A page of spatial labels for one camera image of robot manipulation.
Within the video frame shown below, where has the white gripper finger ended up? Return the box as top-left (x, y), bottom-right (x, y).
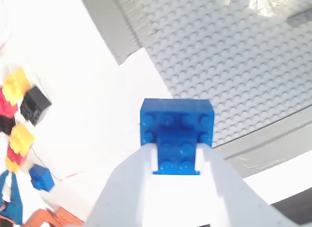
top-left (84, 142), bottom-right (158, 227)
top-left (194, 144), bottom-right (298, 227)

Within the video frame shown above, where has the blue lego cube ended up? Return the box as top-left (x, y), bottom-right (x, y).
top-left (28, 163), bottom-right (56, 192)
top-left (139, 97), bottom-right (215, 176)

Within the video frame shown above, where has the large light grey studded grid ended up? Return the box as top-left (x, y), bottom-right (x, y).
top-left (117, 0), bottom-right (312, 152)

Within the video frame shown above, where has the grey smooth border strip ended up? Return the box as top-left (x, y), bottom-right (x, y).
top-left (78, 0), bottom-right (147, 66)
top-left (214, 109), bottom-right (312, 179)

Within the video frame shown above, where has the orange plastic part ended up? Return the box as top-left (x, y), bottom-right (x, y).
top-left (22, 204), bottom-right (85, 227)

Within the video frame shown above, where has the blue plastic part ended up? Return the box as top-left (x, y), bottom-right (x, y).
top-left (0, 170), bottom-right (24, 226)

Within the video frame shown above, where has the yellow lego brick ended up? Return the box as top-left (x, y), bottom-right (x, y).
top-left (9, 123), bottom-right (36, 156)
top-left (5, 158), bottom-right (23, 174)
top-left (1, 68), bottom-right (32, 107)

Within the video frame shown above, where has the red lego brick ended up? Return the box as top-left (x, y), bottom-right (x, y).
top-left (0, 86), bottom-right (20, 120)
top-left (5, 143), bottom-right (28, 165)

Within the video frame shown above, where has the black lego brick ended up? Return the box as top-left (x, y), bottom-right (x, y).
top-left (19, 84), bottom-right (53, 127)
top-left (0, 115), bottom-right (16, 137)

